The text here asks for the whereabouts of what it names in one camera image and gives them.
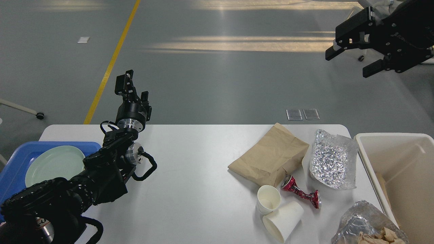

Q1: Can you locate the red crushed wrapper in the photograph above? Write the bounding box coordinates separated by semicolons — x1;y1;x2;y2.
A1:
280;175;321;209

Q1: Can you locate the white plastic bin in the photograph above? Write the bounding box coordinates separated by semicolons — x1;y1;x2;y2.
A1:
354;133;434;244

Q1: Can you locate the white rolling chair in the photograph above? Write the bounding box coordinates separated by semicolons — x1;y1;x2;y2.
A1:
332;0;406;62

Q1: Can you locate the upright white paper cup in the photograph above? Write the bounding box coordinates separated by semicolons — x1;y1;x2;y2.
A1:
256;185;281;215

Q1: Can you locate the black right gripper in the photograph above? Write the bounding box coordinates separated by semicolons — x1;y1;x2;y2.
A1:
325;0;434;78

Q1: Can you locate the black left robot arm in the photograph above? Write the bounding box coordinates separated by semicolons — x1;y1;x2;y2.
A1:
1;70;158;244

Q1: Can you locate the blue plastic tray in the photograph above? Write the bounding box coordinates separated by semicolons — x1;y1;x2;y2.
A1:
0;141;101;203

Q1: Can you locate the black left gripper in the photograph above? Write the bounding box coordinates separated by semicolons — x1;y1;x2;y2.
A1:
115;70;152;132

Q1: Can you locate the pale green plate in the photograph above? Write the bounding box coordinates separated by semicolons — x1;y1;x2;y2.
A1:
25;145;85;187

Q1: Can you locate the foil bag with brown paper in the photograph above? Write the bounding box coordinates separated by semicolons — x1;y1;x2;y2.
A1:
331;200;409;244

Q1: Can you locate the white caster leg left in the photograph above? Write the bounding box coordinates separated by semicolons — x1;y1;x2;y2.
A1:
0;99;45;120

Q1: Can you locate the clear floor plate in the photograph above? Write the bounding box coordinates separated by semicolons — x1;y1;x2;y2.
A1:
303;108;320;120
286;109;303;121

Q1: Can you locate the lying white paper cup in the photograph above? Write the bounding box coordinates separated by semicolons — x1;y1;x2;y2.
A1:
262;201;304;244

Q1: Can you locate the clear plastic wrap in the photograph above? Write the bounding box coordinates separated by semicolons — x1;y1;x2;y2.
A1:
302;129;359;190

